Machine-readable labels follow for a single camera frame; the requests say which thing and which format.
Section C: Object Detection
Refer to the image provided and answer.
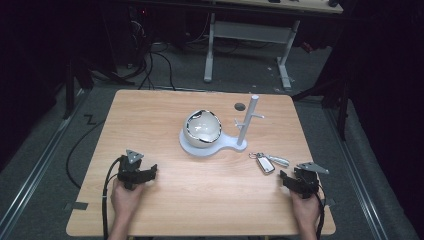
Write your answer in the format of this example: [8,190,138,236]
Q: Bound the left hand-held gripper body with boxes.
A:
[116,149,150,191]

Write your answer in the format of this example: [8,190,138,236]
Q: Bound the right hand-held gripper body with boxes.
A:
[292,161,330,200]

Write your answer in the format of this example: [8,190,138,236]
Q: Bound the silver car key with keyring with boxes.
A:
[248,151,291,176]

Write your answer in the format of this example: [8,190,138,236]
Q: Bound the person's left hand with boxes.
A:
[110,178,145,219]

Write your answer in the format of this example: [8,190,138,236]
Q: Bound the person's right hand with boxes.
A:
[289,190,322,227]

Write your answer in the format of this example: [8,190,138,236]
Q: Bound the white stand with pegs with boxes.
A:
[178,94,266,158]

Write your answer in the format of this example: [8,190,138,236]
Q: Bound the white metallic cup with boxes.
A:
[182,109,223,150]

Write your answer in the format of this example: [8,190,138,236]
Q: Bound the black metal stand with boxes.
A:
[291,59,353,142]
[61,56,134,121]

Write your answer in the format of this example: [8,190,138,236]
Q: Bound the dark computer tower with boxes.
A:
[109,4,154,69]

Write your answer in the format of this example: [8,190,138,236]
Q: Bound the white-legged wooden desk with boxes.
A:
[202,0,345,92]

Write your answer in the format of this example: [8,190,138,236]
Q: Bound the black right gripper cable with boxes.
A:
[313,186,327,240]

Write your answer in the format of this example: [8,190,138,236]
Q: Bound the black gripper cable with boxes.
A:
[313,186,327,240]
[101,157,122,240]

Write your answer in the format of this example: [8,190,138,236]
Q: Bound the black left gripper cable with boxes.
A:
[101,157,122,240]

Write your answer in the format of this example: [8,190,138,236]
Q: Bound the metal floor rail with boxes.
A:
[0,88,88,238]
[324,108,391,240]

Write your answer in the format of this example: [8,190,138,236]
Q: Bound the black floor cable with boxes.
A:
[65,113,107,190]

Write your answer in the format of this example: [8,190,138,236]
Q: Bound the bundle of black floor cables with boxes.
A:
[133,39,178,92]

